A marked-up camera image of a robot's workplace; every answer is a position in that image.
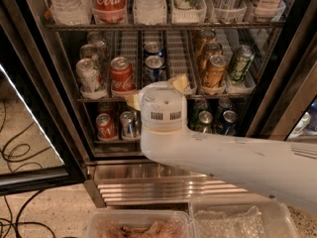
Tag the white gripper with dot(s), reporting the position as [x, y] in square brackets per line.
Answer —
[162, 104]

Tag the blue pepsi can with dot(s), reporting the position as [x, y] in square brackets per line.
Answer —
[153, 49]
[154, 69]

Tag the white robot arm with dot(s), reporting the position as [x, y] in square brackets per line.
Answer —
[286, 171]

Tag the red coca-cola can middle shelf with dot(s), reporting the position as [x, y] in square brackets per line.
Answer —
[122, 75]

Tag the front silver blue can bottom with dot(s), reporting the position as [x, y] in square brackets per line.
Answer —
[127, 120]

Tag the rear green can bottom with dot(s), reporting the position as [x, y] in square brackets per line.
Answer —
[198, 106]

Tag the green can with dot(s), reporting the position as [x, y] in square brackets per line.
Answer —
[198, 106]
[203, 122]

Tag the empty white shelf tray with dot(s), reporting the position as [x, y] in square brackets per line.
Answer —
[178, 59]

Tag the front green can bottom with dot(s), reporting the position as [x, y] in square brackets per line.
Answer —
[203, 122]

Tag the rear red can bottom shelf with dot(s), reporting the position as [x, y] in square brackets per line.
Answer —
[105, 107]

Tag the front gold can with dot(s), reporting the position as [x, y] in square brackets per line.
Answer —
[214, 71]

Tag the gold can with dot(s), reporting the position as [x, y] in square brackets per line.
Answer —
[214, 71]
[209, 49]
[201, 38]

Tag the front red can bottom shelf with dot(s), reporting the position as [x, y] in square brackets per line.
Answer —
[105, 126]

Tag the rear blue can bottom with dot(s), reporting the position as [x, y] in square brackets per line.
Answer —
[224, 104]

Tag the middle gold can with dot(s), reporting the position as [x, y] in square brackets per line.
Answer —
[209, 49]

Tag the front white sprite can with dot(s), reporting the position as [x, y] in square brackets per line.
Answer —
[89, 76]

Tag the rear gold can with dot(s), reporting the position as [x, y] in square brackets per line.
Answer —
[201, 38]

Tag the rear can left row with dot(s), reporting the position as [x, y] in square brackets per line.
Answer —
[100, 42]

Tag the middle white can left row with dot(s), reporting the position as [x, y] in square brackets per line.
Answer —
[89, 51]

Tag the stainless steel glass-door fridge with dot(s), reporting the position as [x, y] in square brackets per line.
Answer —
[117, 172]

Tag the green can middle shelf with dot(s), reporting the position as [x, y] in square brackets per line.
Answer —
[240, 63]

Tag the coca-cola bottle top shelf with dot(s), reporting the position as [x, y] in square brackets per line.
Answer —
[109, 11]

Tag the right fridge glass door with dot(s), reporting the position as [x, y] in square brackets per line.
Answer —
[289, 84]

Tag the open fridge door left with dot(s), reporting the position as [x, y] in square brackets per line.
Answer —
[33, 151]

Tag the clear water bottle centre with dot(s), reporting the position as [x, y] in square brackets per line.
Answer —
[149, 12]

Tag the clear water bottle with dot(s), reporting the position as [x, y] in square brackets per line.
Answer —
[149, 12]
[71, 12]

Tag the clear water bottle left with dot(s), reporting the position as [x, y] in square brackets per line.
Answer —
[71, 12]

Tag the clear bin with bubble wrap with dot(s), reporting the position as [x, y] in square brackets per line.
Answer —
[240, 216]

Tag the clear bin with brown items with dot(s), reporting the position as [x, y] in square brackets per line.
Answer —
[138, 223]

